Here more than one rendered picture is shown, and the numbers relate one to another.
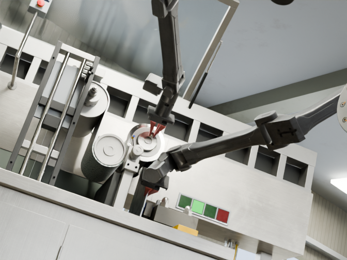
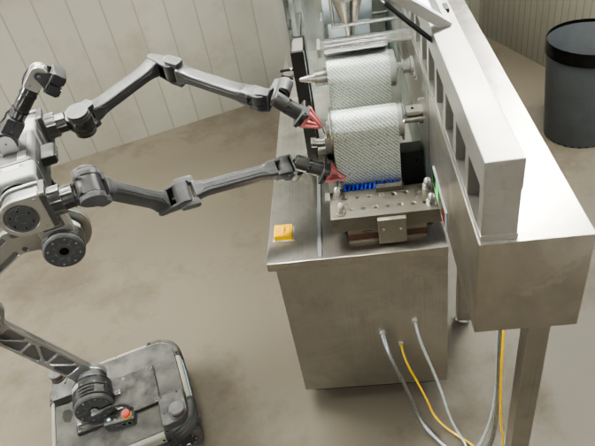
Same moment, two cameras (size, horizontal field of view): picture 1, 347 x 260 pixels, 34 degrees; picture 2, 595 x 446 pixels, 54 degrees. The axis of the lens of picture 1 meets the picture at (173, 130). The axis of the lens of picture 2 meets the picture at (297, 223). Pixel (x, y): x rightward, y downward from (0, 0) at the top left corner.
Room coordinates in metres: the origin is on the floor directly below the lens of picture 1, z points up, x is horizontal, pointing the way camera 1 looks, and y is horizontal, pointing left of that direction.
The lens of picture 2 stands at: (2.46, -1.71, 2.36)
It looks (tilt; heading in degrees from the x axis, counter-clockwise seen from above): 39 degrees down; 112
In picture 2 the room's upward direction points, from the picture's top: 12 degrees counter-clockwise
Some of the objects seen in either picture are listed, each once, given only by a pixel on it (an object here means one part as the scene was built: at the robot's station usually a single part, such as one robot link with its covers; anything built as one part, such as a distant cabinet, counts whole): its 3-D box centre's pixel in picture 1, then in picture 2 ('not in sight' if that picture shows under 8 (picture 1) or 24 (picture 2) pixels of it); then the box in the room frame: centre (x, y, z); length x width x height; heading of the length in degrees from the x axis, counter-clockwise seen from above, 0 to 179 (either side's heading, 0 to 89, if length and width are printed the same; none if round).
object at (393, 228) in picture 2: not in sight; (392, 229); (2.19, -0.14, 0.97); 0.10 x 0.03 x 0.11; 13
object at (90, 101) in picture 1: (91, 96); (321, 77); (1.88, 0.32, 1.34); 0.06 x 0.06 x 0.06; 13
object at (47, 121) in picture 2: not in sight; (55, 124); (1.04, -0.21, 1.45); 0.09 x 0.08 x 0.12; 125
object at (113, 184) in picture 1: (105, 209); (380, 172); (2.11, 0.16, 1.00); 0.33 x 0.07 x 0.20; 13
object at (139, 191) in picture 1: (141, 190); (368, 165); (2.09, 0.05, 1.11); 0.23 x 0.01 x 0.18; 13
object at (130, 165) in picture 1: (124, 185); (328, 168); (1.91, 0.11, 1.05); 0.06 x 0.05 x 0.31; 13
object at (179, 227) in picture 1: (184, 232); (283, 232); (1.77, -0.12, 0.91); 0.07 x 0.07 x 0.02; 13
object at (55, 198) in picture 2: not in sight; (60, 198); (1.32, -0.62, 1.45); 0.09 x 0.08 x 0.12; 125
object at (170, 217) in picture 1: (159, 228); (385, 206); (2.16, -0.05, 1.00); 0.40 x 0.16 x 0.06; 13
